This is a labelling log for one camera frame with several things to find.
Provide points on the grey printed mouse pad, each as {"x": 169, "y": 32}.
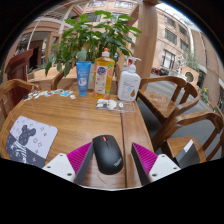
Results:
{"x": 31, "y": 140}

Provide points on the black flat box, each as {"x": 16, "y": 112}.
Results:
{"x": 186, "y": 153}

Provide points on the small white piece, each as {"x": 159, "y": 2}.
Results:
{"x": 72, "y": 96}

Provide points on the clear plastic bag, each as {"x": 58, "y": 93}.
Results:
{"x": 110, "y": 105}

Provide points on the black computer mouse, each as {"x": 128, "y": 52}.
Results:
{"x": 107, "y": 155}

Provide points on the yellow dish soap bottle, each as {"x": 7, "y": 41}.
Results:
{"x": 103, "y": 78}

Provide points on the white pump bottle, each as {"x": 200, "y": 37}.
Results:
{"x": 128, "y": 86}

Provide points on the blue squeeze tube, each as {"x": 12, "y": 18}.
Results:
{"x": 83, "y": 78}

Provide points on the green potted plant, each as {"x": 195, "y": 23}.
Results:
{"x": 90, "y": 36}

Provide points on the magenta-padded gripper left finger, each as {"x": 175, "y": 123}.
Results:
{"x": 58, "y": 165}

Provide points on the dark parked car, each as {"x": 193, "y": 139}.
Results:
{"x": 164, "y": 71}

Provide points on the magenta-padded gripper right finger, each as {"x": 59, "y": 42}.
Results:
{"x": 163, "y": 166}

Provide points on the dark red wooden lectern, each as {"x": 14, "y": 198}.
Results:
{"x": 18, "y": 65}

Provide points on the blue sticker card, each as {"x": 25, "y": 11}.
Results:
{"x": 48, "y": 94}
{"x": 66, "y": 93}
{"x": 58, "y": 92}

